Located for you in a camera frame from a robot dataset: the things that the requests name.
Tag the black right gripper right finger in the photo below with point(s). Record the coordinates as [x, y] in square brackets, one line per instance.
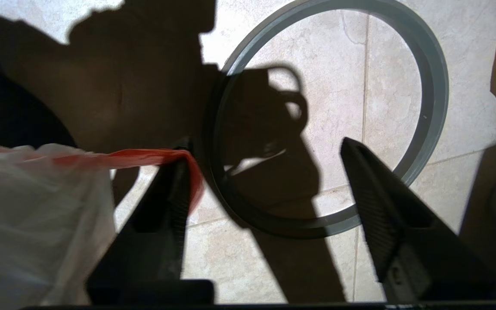
[403, 232]

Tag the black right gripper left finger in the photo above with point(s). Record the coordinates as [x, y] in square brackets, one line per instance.
[153, 241]

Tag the white red plastic bag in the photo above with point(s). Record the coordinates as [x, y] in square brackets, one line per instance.
[28, 224]

